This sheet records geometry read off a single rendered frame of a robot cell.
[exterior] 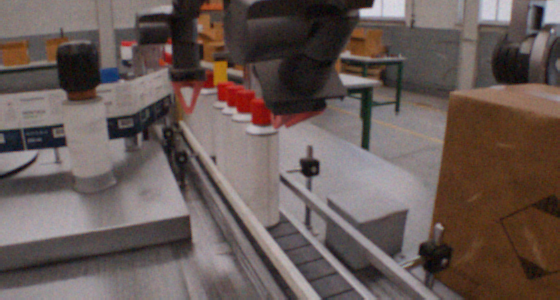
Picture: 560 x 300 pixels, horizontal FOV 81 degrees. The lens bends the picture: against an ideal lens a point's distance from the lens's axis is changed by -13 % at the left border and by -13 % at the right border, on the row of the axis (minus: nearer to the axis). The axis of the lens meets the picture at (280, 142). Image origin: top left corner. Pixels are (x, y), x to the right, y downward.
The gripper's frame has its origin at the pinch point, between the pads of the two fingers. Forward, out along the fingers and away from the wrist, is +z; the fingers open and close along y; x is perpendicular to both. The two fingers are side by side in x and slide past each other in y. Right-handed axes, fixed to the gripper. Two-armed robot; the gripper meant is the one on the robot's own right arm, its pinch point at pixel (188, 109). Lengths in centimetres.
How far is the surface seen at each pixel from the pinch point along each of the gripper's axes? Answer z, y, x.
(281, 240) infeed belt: 14.1, 34.6, 6.1
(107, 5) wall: -73, -753, -23
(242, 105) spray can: -4.4, 21.3, 5.2
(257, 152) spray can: 0.9, 30.2, 4.3
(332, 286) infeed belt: 14, 47, 7
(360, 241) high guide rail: 6, 50, 9
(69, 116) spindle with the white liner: -2.3, 4.1, -24.3
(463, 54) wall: 21, -342, 511
